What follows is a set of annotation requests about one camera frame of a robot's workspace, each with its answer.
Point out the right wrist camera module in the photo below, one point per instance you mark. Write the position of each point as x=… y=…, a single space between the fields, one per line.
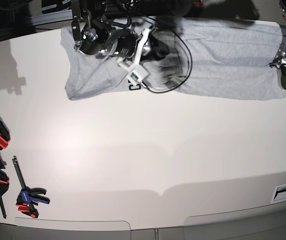
x=136 y=74

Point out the blue black bar clamp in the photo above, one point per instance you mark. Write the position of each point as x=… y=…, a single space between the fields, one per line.
x=28 y=198

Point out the right arm black robot arm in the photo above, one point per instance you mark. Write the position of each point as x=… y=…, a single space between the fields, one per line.
x=93 y=33

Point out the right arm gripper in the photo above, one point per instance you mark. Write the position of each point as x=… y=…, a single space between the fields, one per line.
x=127 y=44

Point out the grey T-shirt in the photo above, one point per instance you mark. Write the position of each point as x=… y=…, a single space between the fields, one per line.
x=208 y=57

